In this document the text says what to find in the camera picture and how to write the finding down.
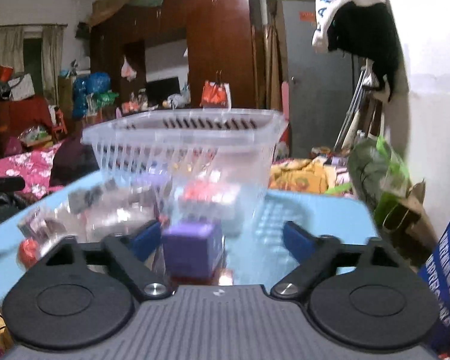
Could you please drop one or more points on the dark maroon clothes pile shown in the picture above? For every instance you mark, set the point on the dark maroon clothes pile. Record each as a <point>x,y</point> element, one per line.
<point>72,161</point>

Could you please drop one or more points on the red round item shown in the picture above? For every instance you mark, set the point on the red round item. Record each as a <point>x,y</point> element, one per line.
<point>28,252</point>

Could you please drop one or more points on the grey door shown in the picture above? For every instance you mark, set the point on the grey door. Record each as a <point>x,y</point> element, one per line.
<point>321,85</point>

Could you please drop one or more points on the dark red wooden wardrobe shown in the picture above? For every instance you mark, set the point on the dark red wooden wardrobe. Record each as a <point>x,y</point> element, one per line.
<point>222,38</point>

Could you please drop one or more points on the green white shopping bag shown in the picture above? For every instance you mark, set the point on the green white shopping bag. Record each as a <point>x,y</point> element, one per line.
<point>378,176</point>

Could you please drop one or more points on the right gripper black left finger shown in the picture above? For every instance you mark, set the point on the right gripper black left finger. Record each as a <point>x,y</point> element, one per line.
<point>127,256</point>

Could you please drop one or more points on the beige window curtain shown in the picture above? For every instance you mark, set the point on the beige window curtain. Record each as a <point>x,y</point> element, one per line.
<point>51,55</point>

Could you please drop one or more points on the pink floral bedding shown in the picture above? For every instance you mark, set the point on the pink floral bedding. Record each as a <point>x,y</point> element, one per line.
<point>35,168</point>

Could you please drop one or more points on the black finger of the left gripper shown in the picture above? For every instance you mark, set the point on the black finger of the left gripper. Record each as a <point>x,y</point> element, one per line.
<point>11,184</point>

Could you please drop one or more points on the purple cube box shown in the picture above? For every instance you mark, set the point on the purple cube box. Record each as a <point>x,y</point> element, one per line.
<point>192,249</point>

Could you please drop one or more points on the orange white hanging bag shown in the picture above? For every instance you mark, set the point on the orange white hanging bag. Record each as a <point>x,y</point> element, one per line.
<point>216,95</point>

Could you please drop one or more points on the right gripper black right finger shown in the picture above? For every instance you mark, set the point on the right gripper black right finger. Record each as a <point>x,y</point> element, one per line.
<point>318,257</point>

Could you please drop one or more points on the white plastic laundry basket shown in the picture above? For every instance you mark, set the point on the white plastic laundry basket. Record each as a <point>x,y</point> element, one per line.
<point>205,164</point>

